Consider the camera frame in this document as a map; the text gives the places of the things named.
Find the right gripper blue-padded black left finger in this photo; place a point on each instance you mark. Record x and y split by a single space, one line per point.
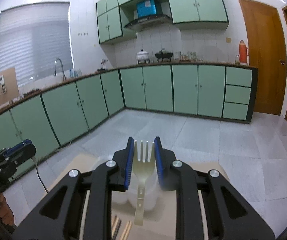
81 203

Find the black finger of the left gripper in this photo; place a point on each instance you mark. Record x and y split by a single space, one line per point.
26 153

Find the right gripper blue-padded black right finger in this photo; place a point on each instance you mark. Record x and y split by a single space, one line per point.
207 200

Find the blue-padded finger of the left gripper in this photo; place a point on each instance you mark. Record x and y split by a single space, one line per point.
15 149

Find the plain bamboo chopstick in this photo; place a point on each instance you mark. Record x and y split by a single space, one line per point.
126 231

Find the cream plastic fork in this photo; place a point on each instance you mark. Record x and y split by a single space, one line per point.
143 168

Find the green lower kitchen cabinets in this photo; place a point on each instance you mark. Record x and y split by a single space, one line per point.
53 117

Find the green kitchen cabinets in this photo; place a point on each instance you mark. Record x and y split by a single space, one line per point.
53 117
113 15

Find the green upper kitchen cabinets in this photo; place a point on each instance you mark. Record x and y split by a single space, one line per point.
113 15

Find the person's left hand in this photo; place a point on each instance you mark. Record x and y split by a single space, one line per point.
6 214

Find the dark brown chopstick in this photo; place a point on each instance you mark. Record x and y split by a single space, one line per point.
118 228

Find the brown board with device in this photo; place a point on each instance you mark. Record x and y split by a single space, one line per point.
8 86

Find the window blind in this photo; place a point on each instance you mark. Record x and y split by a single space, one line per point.
35 40

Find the white cooking pot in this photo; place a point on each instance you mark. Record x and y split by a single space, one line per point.
142 57

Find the glass jar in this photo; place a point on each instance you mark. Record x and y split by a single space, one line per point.
237 60

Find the black range hood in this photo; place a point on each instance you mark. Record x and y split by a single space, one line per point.
141 23

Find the black wok pot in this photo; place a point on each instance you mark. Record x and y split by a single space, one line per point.
163 55

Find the orange thermos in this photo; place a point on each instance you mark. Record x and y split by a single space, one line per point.
243 52

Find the blue box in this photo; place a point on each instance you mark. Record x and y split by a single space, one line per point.
147 7

